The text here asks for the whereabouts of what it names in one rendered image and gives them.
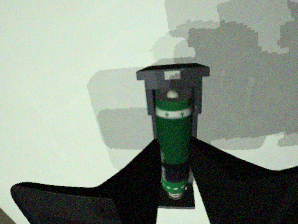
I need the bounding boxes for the green cylindrical battery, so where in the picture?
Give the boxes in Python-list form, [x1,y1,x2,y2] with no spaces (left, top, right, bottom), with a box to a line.
[154,89,193,194]

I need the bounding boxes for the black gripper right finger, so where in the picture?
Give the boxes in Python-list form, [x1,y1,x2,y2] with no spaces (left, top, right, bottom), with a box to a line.
[190,136,298,224]

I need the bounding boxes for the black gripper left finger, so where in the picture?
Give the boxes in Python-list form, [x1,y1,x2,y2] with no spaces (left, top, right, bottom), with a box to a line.
[11,139,162,224]

